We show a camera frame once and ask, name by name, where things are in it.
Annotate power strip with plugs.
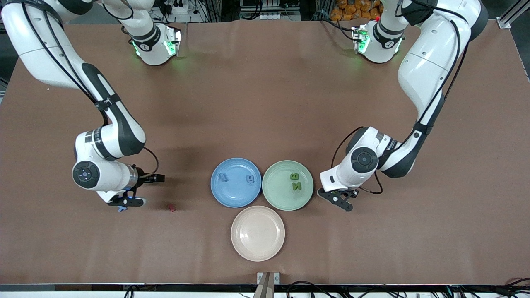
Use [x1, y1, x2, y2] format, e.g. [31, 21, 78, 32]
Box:
[159, 0, 188, 15]

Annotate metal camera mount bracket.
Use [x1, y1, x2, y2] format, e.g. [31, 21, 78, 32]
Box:
[257, 272, 281, 298]

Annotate orange bags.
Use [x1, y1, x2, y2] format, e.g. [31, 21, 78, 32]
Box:
[330, 0, 383, 21]

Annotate brown paper table cover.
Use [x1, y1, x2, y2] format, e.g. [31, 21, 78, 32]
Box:
[0, 19, 530, 286]

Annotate blue plate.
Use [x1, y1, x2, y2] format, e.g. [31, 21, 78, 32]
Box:
[211, 158, 262, 208]

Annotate green plate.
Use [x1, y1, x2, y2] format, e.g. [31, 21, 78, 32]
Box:
[262, 160, 314, 211]

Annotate beige plate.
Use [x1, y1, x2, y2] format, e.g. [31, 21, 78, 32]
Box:
[231, 206, 286, 262]

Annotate aluminium frame post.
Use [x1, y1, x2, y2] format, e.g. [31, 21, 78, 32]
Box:
[497, 0, 530, 29]

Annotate metal table edge rail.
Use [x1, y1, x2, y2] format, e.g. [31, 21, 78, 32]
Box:
[0, 283, 530, 298]

